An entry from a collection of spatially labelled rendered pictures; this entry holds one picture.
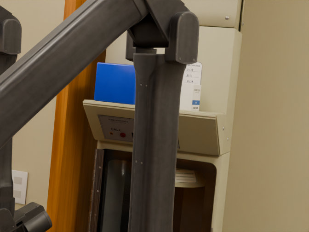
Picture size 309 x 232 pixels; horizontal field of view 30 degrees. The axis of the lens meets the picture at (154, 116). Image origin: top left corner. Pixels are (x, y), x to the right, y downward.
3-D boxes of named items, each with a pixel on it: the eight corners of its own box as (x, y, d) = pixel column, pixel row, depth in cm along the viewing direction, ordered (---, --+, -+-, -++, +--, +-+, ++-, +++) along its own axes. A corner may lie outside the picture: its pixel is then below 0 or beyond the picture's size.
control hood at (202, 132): (96, 139, 146) (100, 99, 145) (223, 155, 136) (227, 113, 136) (77, 142, 135) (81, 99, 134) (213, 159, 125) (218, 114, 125)
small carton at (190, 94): (179, 108, 136) (181, 83, 136) (198, 110, 134) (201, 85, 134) (170, 108, 132) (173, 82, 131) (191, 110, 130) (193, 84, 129)
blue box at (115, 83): (109, 100, 144) (112, 64, 143) (146, 104, 141) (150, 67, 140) (93, 100, 134) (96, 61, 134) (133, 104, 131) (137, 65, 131)
